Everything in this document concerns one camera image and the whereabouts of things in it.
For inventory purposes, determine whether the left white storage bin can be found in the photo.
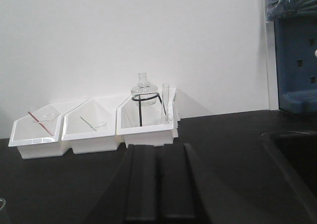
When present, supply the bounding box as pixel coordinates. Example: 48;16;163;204
8;105;67;159

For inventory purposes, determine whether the black wire tripod stand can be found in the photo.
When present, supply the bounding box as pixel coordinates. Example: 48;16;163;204
131;92;168;127

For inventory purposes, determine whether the red stirring rod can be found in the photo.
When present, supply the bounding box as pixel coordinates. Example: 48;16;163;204
27;111;53;136

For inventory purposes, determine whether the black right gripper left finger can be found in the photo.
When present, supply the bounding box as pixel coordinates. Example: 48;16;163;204
84;145;157;222

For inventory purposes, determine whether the middle white storage bin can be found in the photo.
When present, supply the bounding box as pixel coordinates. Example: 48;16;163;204
61;95;126;154

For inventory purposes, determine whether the white storage bin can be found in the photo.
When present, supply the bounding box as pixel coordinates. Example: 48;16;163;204
8;105;67;159
116;88;181;146
61;95;126;154

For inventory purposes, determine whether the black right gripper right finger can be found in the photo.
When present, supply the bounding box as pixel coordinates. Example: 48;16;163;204
160;144;248;224

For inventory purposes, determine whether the clear plastic bag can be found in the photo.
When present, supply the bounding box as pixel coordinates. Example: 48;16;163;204
266;0;317;21

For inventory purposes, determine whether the small beaker in middle bin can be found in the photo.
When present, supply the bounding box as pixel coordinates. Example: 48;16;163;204
92;121;107;131

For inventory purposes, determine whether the large beaker in left bin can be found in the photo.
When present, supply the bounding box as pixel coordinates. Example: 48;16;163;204
28;105;60;123

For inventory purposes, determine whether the glass test tube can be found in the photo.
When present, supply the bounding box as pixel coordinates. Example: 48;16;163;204
161;83;169;123

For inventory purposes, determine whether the black lab sink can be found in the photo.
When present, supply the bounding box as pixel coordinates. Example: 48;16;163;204
260;130;317;197

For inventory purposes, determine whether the right white storage bin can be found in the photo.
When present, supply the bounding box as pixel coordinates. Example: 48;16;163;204
116;88;181;146

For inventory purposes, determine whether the round glass flask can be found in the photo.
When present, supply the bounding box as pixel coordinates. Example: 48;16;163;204
131;72;158;99

